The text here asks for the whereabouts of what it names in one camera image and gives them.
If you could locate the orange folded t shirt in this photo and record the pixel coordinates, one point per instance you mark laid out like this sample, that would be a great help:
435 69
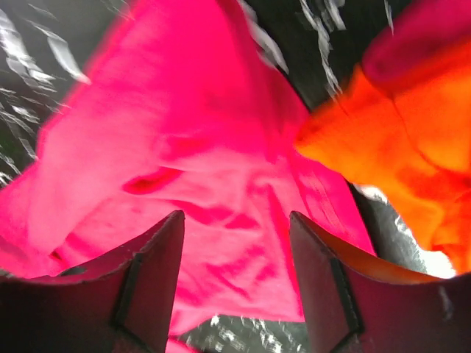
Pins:
410 138

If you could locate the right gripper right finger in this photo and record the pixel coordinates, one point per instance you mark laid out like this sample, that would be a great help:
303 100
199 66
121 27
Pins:
356 302

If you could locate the magenta pink t shirt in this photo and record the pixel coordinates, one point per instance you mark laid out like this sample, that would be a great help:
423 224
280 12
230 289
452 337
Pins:
181 113

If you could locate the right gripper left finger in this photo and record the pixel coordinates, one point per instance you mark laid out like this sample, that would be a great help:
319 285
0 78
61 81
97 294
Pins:
119 302

